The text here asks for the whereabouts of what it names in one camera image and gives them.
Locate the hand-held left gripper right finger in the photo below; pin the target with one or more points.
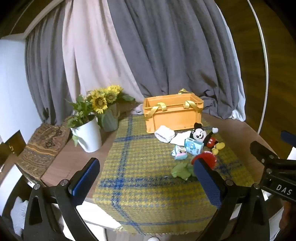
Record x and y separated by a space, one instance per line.
208 183

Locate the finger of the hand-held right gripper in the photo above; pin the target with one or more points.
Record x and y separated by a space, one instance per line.
288 138
261 150

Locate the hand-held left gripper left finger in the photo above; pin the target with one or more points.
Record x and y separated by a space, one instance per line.
85 179

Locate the red spiky ball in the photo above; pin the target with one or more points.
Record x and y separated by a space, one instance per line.
208 157

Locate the green plush toy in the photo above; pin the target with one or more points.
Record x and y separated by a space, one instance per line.
182 171

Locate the blue tissue packet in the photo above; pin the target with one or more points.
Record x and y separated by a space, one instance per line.
193 146

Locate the small pastel packet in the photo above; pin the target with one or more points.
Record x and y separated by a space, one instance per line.
180 153

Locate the mouse plush toy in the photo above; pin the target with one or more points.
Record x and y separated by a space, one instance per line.
199 134

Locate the white sock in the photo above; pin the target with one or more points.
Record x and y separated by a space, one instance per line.
181 138
164 134

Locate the orange plastic box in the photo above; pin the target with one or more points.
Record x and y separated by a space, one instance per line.
172 115

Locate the white flower pot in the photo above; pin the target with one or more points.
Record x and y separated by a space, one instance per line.
89 135

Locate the brown patterned cushion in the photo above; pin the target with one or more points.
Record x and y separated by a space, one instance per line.
42 148

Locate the yellow plaid cloth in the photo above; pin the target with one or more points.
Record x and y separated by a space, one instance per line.
143 176

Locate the green vase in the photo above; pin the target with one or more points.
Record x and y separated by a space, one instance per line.
108 118

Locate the leafy sunflower plant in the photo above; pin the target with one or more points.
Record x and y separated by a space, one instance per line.
81 111

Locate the white hoop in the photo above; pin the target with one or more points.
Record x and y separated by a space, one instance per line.
265 53

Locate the sunflower bouquet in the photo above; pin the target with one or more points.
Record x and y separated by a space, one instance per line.
112 93

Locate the grey curtain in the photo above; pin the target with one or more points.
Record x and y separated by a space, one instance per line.
44 76
175 46

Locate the pale pink curtain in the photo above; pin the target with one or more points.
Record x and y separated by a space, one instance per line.
92 51

